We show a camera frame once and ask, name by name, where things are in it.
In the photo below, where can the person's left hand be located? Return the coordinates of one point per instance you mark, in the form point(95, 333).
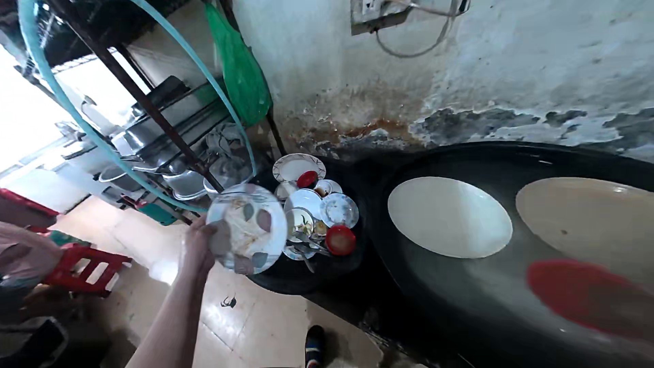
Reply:
point(196, 251)

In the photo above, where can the person's left fingers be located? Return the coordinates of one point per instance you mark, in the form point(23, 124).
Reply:
point(204, 230)

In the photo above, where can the white leaf-print plate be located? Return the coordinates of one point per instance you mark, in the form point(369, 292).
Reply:
point(245, 230)

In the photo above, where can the person's left forearm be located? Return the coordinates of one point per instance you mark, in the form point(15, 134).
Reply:
point(174, 317)

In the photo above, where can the green plastic basin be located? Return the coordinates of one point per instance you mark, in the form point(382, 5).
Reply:
point(156, 214)

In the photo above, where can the small black debris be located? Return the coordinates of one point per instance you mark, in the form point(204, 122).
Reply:
point(232, 302)

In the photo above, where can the round black tub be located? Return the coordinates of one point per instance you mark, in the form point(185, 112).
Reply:
point(286, 276)

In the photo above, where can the metal rack with pots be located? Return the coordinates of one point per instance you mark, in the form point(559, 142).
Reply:
point(166, 130)

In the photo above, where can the bundle of metal spoons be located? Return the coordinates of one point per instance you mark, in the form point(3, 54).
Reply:
point(310, 244)

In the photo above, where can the red plastic stool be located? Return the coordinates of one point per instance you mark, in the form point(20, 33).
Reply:
point(97, 272)

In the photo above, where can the pile of dirty dishes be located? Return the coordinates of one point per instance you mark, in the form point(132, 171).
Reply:
point(340, 210)

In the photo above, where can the green plastic bag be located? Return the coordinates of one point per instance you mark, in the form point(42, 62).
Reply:
point(242, 76)

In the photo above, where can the bright window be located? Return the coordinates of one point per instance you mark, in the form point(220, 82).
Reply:
point(20, 112)

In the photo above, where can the large black tub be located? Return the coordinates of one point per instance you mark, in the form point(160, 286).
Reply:
point(434, 296)

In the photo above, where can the white oval basin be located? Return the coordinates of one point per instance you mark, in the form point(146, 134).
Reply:
point(449, 217)

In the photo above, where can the red round basin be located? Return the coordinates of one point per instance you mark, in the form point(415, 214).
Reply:
point(567, 291)

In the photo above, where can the cream oval basin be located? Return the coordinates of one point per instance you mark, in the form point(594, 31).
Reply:
point(592, 220)

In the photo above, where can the white wall socket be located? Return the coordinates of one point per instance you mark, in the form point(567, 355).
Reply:
point(372, 7)

